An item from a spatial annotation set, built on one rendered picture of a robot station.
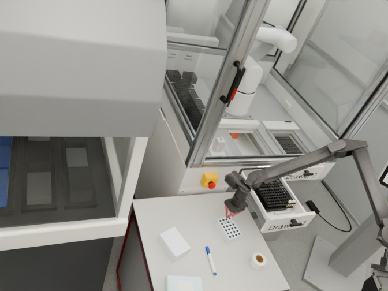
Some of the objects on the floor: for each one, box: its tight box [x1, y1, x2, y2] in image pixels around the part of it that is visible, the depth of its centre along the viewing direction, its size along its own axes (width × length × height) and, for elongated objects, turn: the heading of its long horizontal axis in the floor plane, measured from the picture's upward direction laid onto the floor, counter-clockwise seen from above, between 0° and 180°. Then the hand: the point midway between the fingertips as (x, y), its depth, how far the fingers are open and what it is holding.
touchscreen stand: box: [302, 197, 388, 291], centre depth 230 cm, size 50×45×102 cm
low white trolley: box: [116, 192, 290, 291], centre depth 179 cm, size 58×62×76 cm
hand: (229, 215), depth 157 cm, fingers open, 3 cm apart
